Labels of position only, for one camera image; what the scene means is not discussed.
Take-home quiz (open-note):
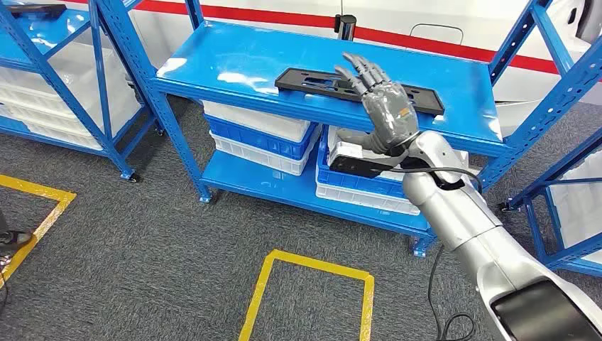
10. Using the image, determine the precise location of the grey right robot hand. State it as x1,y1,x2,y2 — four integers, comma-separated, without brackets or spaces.
334,51,421,158

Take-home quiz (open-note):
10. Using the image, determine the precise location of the long black plastic part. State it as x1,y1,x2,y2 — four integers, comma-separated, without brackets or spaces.
274,67,446,118
6,4,68,20

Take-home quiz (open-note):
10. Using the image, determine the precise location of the white vehicle with red stripe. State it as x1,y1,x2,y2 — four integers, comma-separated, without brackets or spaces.
47,0,602,142

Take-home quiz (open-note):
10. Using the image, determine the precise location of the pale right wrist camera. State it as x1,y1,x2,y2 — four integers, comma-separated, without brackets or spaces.
327,140,406,180

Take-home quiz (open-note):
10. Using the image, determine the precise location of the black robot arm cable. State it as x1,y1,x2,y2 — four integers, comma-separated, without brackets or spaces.
386,166,486,341

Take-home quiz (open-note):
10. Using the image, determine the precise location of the black stanchion post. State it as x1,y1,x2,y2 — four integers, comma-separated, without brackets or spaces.
334,13,358,43

